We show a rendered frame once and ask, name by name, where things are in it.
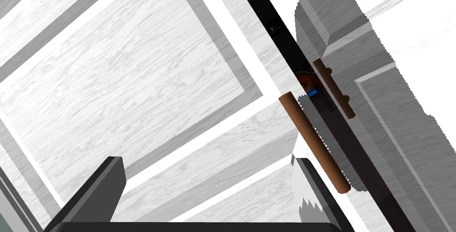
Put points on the white wood-grain cupboard door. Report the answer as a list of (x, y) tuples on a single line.
[(124, 93)]

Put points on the grey panelled cupboard door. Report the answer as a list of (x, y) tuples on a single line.
[(388, 118)]

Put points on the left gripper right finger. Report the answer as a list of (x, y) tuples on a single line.
[(310, 192)]

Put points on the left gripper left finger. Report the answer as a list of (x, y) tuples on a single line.
[(93, 195)]

